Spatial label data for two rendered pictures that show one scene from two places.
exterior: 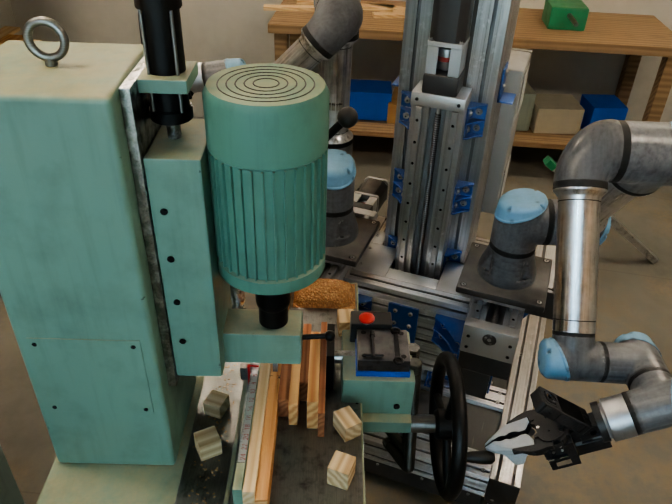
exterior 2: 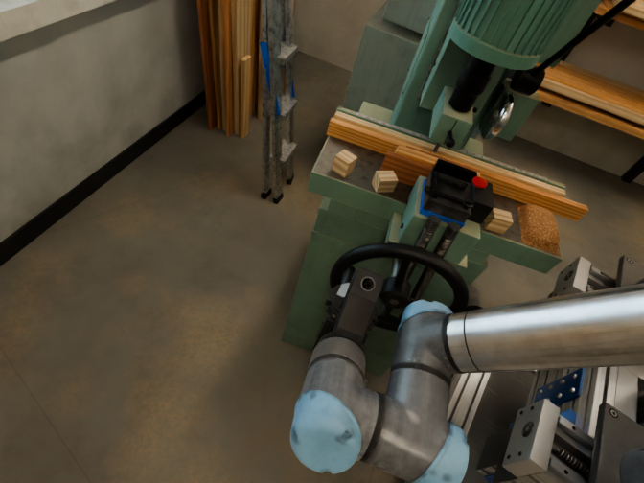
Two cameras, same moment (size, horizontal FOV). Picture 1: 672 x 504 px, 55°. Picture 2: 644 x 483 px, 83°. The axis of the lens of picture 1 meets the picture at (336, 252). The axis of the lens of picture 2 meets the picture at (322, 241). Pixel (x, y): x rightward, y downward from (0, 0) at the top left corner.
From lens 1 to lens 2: 1.07 m
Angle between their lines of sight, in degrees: 66
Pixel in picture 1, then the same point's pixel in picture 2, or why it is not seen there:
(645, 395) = (341, 373)
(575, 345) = (431, 323)
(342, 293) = (537, 229)
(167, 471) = not seen: hidden behind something
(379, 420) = (394, 221)
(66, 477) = (384, 113)
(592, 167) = not seen: outside the picture
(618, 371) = (394, 381)
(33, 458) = not seen: hidden behind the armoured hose
